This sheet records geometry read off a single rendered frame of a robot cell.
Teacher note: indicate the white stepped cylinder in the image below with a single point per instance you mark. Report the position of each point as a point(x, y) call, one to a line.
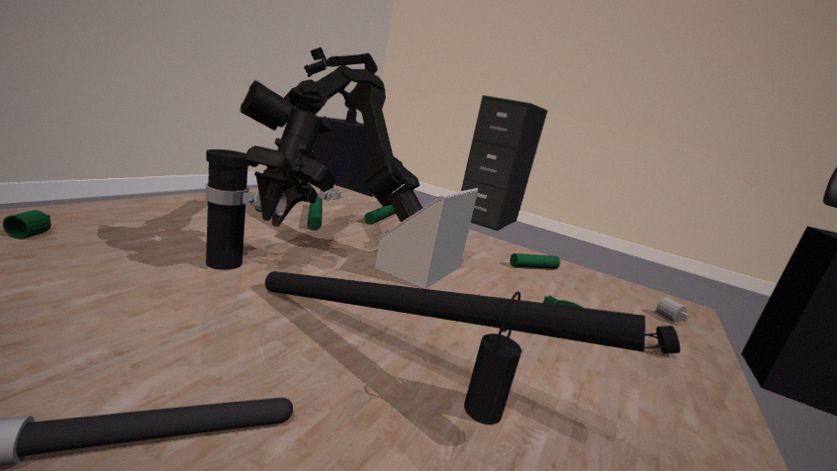
point(673, 311)

